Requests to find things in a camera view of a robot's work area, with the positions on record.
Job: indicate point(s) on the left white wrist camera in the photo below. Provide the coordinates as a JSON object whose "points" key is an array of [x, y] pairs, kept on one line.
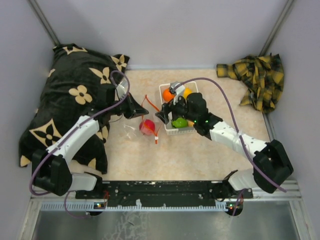
{"points": [[121, 89]]}

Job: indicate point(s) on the left corner post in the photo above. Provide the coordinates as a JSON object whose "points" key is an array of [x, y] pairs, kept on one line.
{"points": [[36, 8]]}

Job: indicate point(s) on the right corner post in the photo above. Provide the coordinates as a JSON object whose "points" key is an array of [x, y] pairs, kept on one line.
{"points": [[284, 14]]}

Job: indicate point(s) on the red apple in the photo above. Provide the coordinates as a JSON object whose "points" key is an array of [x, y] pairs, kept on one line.
{"points": [[147, 127]]}

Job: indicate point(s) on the aluminium frame bar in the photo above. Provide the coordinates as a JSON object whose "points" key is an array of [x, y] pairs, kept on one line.
{"points": [[232, 206]]}

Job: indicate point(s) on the black floral pillow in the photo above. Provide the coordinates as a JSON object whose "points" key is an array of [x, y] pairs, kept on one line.
{"points": [[76, 77]]}

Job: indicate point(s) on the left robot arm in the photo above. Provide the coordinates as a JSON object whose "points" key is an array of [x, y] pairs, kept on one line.
{"points": [[50, 167]]}

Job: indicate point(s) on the clear zip top bag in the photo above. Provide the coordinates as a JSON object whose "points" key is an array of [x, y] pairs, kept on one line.
{"points": [[131, 126]]}

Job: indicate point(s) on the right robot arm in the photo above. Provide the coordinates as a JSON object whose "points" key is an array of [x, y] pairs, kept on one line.
{"points": [[271, 166]]}

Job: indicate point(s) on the white plastic basket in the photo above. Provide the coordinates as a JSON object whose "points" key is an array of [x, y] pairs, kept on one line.
{"points": [[169, 129]]}

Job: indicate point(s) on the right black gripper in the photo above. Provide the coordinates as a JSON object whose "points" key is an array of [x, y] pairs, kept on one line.
{"points": [[169, 107]]}

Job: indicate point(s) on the peach fruit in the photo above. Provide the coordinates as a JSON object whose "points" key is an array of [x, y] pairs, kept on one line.
{"points": [[190, 123]]}

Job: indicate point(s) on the yellow lemon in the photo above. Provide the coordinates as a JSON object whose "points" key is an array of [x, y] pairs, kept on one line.
{"points": [[187, 92]]}

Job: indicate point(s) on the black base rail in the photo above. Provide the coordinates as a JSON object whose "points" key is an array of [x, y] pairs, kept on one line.
{"points": [[199, 193]]}

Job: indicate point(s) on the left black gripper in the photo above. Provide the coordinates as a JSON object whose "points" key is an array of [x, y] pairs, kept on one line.
{"points": [[135, 109]]}

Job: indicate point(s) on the green toy watermelon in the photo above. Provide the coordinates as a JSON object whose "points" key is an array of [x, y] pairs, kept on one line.
{"points": [[179, 123]]}

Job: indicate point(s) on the corner post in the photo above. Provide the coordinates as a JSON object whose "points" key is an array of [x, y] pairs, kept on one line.
{"points": [[36, 8], [284, 14]]}

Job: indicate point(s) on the yellow plaid cloth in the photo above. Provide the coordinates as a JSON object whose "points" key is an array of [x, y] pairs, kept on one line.
{"points": [[262, 75]]}

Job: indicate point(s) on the orange fruit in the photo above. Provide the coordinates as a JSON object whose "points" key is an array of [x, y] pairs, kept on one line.
{"points": [[167, 95]]}

